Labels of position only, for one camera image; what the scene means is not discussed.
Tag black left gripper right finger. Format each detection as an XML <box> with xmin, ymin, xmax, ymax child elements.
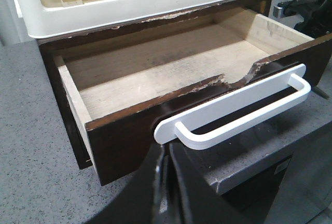
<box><xmin>168</xmin><ymin>142</ymin><xmax>252</xmax><ymax>223</ymax></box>

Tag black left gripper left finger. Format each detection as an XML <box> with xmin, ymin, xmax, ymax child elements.
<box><xmin>87</xmin><ymin>143</ymin><xmax>165</xmax><ymax>223</ymax></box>

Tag white drawer handle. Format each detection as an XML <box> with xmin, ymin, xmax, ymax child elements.
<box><xmin>154</xmin><ymin>64</ymin><xmax>311</xmax><ymax>150</ymax></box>

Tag dark wooden drawer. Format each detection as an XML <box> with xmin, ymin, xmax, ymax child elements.
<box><xmin>55</xmin><ymin>8</ymin><xmax>331</xmax><ymax>185</ymax></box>

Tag dark wooden drawer cabinet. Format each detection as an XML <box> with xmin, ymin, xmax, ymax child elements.
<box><xmin>38</xmin><ymin>0</ymin><xmax>272</xmax><ymax>180</ymax></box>

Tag black appliance under counter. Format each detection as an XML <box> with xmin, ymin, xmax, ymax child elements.
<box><xmin>218</xmin><ymin>155</ymin><xmax>292</xmax><ymax>223</ymax></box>

